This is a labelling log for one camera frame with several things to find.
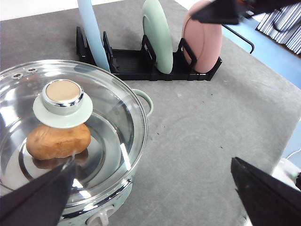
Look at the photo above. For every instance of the brown potato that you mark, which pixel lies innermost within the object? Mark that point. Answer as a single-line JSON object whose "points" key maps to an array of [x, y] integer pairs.
{"points": [[46, 142]]}

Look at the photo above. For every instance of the black plate rack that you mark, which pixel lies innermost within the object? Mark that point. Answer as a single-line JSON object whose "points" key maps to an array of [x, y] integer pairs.
{"points": [[142, 64]]}

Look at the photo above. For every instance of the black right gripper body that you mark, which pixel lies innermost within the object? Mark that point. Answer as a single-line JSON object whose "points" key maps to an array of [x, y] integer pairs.
{"points": [[250, 8]]}

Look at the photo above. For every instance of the blue plate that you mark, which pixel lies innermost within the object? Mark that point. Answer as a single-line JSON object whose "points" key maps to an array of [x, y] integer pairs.
{"points": [[85, 8]]}

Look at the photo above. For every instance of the green plate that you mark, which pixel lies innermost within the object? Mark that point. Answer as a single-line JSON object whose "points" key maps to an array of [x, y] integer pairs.
{"points": [[156, 29]]}

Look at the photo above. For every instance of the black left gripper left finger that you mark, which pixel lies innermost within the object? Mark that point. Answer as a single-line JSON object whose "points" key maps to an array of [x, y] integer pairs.
{"points": [[40, 204]]}

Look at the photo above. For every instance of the glass pot lid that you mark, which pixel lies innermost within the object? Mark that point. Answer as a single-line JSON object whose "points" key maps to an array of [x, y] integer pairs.
{"points": [[56, 112]]}

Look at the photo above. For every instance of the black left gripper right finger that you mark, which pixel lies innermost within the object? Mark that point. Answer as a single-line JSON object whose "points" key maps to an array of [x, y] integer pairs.
{"points": [[269, 200]]}

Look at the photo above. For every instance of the green electric steamer pot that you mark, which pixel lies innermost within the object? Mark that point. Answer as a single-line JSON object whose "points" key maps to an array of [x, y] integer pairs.
{"points": [[104, 210]]}

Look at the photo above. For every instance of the pink plate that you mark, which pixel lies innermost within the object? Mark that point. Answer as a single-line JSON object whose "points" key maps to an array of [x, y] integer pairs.
{"points": [[203, 39]]}

